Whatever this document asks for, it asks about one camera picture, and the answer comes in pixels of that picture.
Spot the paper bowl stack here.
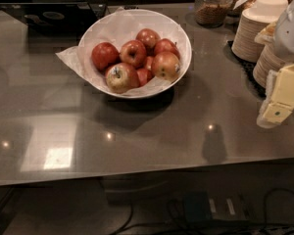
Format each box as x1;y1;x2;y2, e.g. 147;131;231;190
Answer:
253;44;285;87
231;0;288;63

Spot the white paper bowl liner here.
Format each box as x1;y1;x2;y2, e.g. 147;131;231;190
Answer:
55;7;190;98

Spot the black tray with tape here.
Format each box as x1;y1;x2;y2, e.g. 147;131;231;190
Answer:
0;2;107;35

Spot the rear paper bowl stack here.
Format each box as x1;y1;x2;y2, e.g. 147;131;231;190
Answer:
231;0;288;63

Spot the dark box under table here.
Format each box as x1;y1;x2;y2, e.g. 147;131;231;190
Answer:
183;191;250;223

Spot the small red apple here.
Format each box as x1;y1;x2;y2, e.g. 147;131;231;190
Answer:
143;56;154;71
137;68;153;86

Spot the red-yellow apple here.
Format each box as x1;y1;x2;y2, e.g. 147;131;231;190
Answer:
151;52;180;82

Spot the small red apple middle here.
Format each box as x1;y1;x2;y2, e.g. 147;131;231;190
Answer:
143;56;154;71

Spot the glass jar with cereal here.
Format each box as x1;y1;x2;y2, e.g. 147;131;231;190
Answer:
194;0;233;27

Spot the white ceramic bowl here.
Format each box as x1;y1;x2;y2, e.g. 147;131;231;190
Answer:
77;8;193;100

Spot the front paper bowl stack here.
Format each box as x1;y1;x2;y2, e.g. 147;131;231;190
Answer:
253;44;285;87

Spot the red apple back right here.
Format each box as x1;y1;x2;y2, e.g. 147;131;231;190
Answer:
154;38;180;58

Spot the black mat under stacks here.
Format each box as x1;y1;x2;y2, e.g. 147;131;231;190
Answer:
231;51;266;99

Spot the small red apple front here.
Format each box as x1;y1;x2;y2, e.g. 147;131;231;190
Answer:
137;68;153;86

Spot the red apple far left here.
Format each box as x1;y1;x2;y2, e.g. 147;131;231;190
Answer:
91;42;119;71

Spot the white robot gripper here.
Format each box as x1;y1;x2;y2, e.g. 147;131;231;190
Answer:
254;0;294;128

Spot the red apple centre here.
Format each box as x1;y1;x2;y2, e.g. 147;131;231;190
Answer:
120;40;147;69

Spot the yellow-red apple front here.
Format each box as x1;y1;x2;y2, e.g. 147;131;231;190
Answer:
105;63;140;94

